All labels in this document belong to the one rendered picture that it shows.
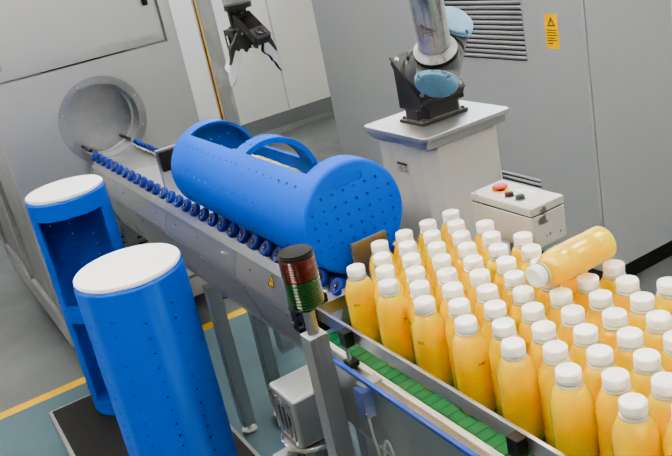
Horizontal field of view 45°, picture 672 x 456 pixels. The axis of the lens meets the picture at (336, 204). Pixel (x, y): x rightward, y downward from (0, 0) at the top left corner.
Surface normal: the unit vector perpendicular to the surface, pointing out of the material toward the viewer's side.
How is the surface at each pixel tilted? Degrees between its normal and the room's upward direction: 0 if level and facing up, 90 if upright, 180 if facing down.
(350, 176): 90
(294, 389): 0
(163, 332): 90
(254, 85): 90
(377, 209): 90
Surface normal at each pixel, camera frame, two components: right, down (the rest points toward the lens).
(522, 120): -0.84, 0.33
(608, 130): 0.51, 0.20
